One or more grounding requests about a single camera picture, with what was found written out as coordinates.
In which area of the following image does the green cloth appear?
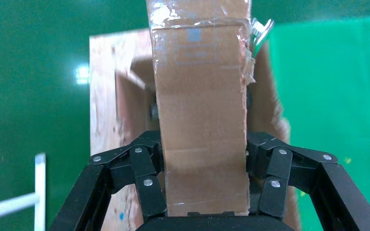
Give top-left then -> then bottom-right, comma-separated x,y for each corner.
269,16 -> 370,231

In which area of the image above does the white metal frame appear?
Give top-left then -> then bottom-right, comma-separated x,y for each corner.
0,153 -> 47,231

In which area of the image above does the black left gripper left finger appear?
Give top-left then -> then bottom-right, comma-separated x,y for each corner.
48,130 -> 168,231

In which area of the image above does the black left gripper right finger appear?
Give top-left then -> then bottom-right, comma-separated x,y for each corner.
245,131 -> 370,231

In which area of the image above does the large open cardboard carton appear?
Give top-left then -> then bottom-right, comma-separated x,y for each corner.
89,28 -> 302,231

